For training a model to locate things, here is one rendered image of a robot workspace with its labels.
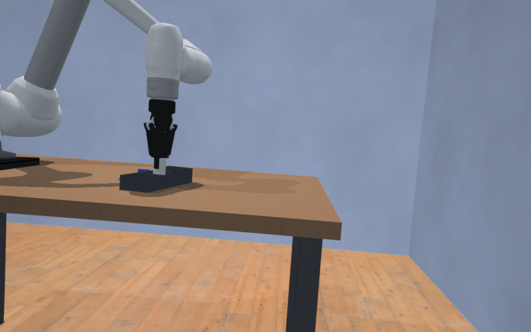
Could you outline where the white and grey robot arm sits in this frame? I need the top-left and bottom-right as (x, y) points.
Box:
(0, 0), (212, 158)

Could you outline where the dark grey rack of bins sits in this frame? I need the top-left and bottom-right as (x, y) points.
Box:
(119, 166), (193, 193)

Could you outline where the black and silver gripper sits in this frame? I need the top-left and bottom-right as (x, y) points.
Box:
(144, 99), (177, 175)

